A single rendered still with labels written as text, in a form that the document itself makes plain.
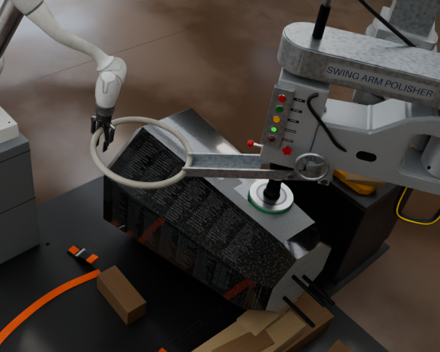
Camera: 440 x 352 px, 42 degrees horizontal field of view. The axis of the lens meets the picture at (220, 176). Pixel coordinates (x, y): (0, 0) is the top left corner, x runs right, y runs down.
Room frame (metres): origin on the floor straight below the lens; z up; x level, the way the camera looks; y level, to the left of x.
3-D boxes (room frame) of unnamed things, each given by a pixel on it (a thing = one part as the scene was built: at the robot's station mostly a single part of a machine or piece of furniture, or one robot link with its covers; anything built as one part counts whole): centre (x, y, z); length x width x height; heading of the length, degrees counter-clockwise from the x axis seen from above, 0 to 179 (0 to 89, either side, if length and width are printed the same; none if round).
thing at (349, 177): (2.31, -0.75, 0.80); 0.20 x 0.10 x 0.05; 88
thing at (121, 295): (1.79, 0.40, 0.07); 0.30 x 0.12 x 0.12; 48
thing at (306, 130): (1.98, -0.34, 1.32); 0.36 x 0.22 x 0.45; 85
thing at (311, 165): (1.85, -0.37, 1.20); 0.15 x 0.10 x 0.15; 85
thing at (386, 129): (1.94, -0.65, 1.30); 0.74 x 0.23 x 0.49; 85
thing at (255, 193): (1.98, -0.26, 0.84); 0.21 x 0.21 x 0.01
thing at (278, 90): (1.88, -0.18, 1.37); 0.08 x 0.03 x 0.28; 85
